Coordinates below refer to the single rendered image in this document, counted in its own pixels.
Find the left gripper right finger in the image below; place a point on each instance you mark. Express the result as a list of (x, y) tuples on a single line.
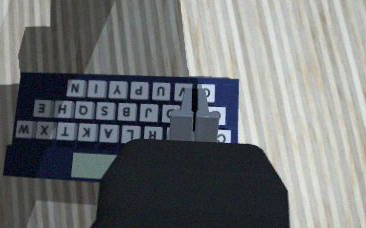
[(205, 123)]

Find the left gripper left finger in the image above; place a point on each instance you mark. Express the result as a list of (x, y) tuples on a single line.
[(182, 121)]

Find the dark blue keyboard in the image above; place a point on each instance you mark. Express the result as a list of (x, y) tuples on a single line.
[(72, 126)]

